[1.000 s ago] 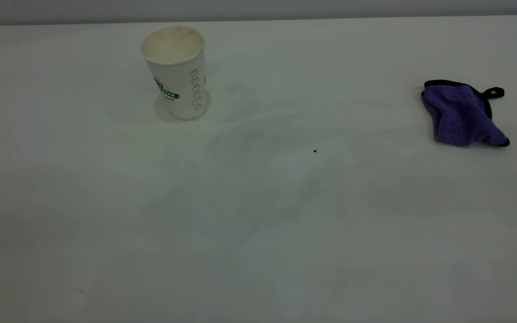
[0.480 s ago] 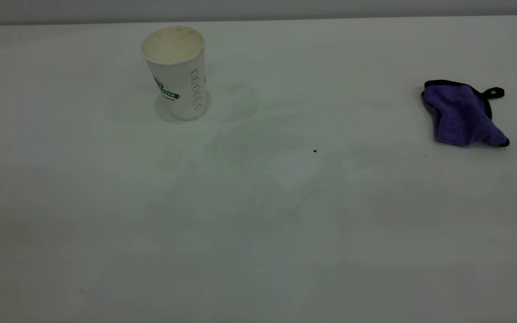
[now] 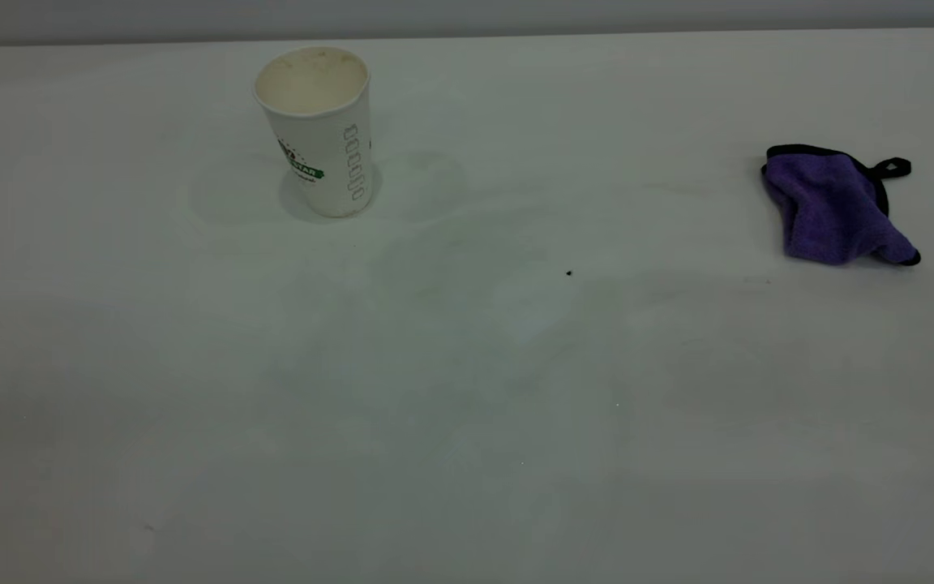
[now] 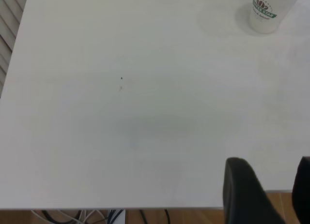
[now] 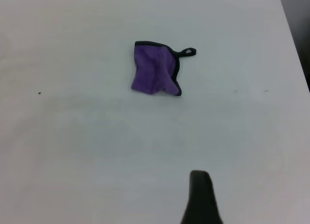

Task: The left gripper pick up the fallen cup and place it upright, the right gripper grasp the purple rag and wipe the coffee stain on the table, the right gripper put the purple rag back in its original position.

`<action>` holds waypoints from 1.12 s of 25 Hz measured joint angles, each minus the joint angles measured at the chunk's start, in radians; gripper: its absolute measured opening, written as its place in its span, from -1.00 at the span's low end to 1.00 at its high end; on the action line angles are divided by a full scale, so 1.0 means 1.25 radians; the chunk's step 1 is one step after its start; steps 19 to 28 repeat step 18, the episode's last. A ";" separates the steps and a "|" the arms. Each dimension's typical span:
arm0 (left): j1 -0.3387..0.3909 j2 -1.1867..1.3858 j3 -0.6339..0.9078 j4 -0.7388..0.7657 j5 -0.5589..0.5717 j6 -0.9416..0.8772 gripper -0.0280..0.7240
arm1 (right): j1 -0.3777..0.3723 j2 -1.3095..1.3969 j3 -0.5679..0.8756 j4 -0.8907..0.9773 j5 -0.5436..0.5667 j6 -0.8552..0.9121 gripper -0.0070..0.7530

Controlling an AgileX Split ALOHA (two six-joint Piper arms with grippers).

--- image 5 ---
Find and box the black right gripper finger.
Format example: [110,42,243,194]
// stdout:
[180,170,224,224]

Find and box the purple cloth with black trim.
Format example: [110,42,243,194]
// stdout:
[130,40,197,97]

